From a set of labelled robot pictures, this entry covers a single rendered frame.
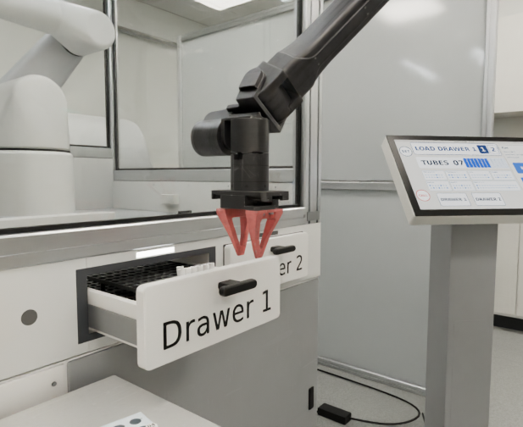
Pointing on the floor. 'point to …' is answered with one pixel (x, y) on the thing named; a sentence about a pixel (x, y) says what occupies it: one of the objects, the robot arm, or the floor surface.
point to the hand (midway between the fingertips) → (249, 251)
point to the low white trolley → (103, 408)
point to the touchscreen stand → (460, 324)
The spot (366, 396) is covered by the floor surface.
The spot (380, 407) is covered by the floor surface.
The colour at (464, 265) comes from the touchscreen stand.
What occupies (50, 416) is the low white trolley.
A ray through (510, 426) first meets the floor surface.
